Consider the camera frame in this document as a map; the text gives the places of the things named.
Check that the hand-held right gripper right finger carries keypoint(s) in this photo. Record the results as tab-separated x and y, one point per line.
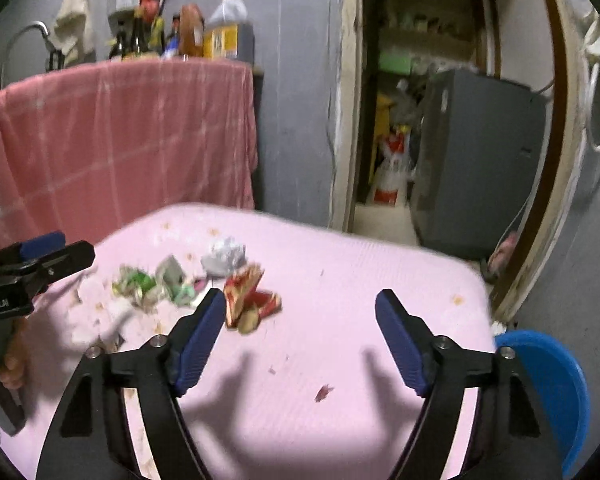
402	345

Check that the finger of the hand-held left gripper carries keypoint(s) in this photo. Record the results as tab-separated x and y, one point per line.
65	260
42	245

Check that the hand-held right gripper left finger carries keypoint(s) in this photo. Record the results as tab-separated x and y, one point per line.
200	345

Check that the pile of white peel scraps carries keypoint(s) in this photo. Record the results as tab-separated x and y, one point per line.
92	317

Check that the red white snack wrapper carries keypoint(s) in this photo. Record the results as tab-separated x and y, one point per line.
245	295

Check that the green white snack wrapper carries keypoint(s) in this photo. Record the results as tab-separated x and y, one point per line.
137	282

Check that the grey green wrapper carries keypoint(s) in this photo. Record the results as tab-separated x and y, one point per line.
172	272

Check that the white paper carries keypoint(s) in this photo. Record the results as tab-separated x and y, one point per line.
225	257

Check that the blue plastic basin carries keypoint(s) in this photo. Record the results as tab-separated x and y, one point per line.
550	385

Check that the person's left hand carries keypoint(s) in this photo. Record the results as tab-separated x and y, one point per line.
15	367

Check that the small red scrap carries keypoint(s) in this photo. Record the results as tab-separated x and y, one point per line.
324	393

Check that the pink tablecloth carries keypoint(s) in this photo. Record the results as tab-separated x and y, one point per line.
330	285

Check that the pink checked towel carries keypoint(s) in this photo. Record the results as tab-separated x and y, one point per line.
105	150

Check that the pink slipper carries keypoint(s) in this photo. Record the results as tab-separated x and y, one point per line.
502	252

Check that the red white sack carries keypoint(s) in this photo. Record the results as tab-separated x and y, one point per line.
392	175

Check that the grey washing machine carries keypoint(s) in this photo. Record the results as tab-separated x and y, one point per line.
475	170

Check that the dark glass bottle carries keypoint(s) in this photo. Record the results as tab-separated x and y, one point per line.
117	45
138	40

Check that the metal faucet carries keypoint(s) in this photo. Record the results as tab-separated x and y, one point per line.
30	25

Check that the cream hanging cloth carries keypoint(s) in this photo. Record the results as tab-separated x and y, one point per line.
75	15

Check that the yellow cardboard box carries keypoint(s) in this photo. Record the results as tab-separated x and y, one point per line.
384	112

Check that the brown sauce bottle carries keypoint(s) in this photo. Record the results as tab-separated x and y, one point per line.
191	30

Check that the red condiment container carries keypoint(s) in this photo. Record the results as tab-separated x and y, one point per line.
149	2

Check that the large cooking oil bottle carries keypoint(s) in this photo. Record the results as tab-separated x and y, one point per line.
225	35

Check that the green box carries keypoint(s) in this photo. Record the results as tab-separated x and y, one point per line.
396	61

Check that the wooden shelf unit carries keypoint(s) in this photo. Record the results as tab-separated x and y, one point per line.
430	35

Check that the white hanging bag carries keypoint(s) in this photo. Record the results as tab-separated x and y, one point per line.
597	40

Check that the wooden door frame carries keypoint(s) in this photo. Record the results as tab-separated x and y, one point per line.
347	110

